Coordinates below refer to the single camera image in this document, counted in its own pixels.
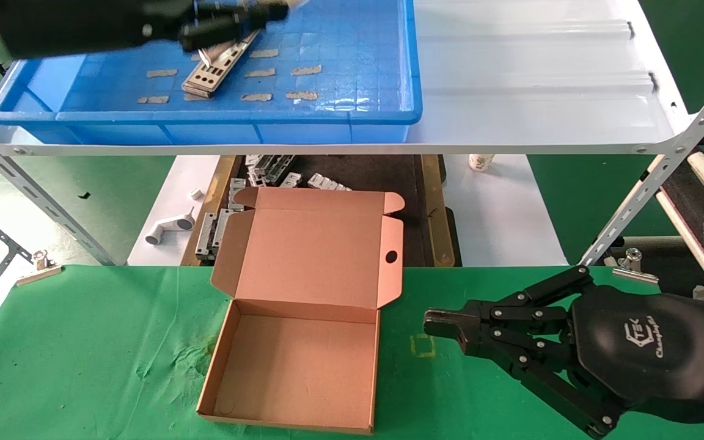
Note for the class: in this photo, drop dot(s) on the green cloth mat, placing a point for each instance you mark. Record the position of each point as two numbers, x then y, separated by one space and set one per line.
113 342

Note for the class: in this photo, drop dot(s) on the silver binder clip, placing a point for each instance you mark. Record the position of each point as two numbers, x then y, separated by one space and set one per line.
40 264
634 256

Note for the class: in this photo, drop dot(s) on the blue plastic tray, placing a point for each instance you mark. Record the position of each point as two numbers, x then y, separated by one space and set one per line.
358 61

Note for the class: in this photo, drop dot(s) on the grey long metal bracket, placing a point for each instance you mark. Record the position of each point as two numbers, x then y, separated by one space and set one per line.
211 232

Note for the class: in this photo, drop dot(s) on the white metal shelf panel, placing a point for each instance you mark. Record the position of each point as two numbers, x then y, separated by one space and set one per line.
511 73

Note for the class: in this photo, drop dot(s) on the small grey metal bracket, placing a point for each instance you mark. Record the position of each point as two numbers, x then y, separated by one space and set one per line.
291 179

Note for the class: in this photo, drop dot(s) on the white plastic pipe fitting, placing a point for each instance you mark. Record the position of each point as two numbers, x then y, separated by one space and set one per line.
168 227

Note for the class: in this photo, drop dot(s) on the brown cardboard box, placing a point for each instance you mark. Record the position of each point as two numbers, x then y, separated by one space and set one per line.
327 256

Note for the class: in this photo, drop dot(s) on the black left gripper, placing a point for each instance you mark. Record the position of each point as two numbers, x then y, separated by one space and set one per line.
83 24

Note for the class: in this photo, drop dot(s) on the grey perforated shelf upright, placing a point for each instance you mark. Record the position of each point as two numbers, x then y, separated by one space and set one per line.
651 183
34 189

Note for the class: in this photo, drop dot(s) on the small white plastic piece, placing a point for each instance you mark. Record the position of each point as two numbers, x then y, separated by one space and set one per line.
197 194

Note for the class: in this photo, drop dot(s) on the silver metal IO shield plate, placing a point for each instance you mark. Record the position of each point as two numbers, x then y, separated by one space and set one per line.
233 52

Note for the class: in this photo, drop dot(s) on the beige round rod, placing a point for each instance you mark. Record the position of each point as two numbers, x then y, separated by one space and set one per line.
682 229

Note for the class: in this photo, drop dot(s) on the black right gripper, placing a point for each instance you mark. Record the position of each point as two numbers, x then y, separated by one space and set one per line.
639 342

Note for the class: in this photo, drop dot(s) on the grey notched metal bracket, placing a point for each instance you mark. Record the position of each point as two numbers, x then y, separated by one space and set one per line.
237 192

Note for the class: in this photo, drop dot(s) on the wooden framed black tray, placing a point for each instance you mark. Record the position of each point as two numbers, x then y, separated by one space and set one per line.
382 177

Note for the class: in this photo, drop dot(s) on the grey metal bracket pile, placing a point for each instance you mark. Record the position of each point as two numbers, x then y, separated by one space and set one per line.
269 166

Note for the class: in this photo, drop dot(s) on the grey ribbed metal bracket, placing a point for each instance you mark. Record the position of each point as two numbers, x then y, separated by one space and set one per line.
327 182

